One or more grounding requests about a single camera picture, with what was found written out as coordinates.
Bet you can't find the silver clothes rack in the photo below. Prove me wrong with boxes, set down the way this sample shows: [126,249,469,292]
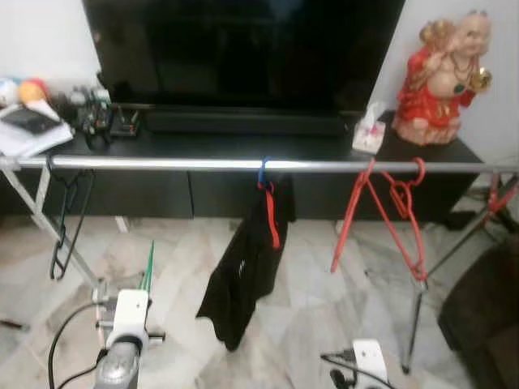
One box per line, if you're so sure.
[0,154,519,375]

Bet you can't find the black TV console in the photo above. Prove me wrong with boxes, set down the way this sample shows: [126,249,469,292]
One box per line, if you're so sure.
[0,109,485,229]

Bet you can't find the red hanger with blue hook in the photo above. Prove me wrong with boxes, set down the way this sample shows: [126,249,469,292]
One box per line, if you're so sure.
[257,156,283,251]

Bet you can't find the dark grey sofa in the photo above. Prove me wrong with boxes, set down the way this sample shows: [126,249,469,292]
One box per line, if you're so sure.
[438,235,519,389]

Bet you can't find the white tissue pack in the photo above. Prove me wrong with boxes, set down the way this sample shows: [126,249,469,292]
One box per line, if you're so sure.
[351,101,389,156]

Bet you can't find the black t-shirt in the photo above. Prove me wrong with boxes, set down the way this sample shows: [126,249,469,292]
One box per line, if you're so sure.
[196,174,298,352]

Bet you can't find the black clothes hanger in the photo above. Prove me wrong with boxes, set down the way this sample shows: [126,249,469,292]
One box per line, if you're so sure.
[46,156,95,281]

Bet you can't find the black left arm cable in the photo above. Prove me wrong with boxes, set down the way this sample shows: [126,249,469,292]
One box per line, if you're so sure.
[46,301,114,389]

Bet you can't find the green clothes hanger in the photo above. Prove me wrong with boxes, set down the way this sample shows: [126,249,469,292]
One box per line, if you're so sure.
[139,240,157,294]

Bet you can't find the black television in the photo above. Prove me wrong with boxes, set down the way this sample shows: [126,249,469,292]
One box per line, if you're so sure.
[81,0,406,112]

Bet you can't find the tangled black gadget clutter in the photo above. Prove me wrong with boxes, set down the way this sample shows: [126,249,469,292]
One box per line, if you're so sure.
[71,83,116,151]

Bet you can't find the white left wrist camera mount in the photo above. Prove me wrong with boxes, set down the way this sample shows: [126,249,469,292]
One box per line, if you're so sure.
[108,289,153,351]

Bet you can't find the black wallet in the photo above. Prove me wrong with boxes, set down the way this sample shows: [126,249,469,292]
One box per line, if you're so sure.
[2,105,59,136]

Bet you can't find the orange round plush toy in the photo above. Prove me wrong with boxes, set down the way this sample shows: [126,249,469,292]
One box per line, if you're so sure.
[18,78,48,105]

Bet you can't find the white paper stack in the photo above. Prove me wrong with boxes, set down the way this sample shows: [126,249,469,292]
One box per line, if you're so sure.
[0,101,75,159]

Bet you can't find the small black desk organizer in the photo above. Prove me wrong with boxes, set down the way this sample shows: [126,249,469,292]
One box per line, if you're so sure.
[109,108,141,139]

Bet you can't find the white round plush toy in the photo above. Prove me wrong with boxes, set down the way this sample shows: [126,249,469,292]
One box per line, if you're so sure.
[0,77,21,108]

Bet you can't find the red gold figurine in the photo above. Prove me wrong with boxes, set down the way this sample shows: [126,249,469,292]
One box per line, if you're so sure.
[393,10,494,147]

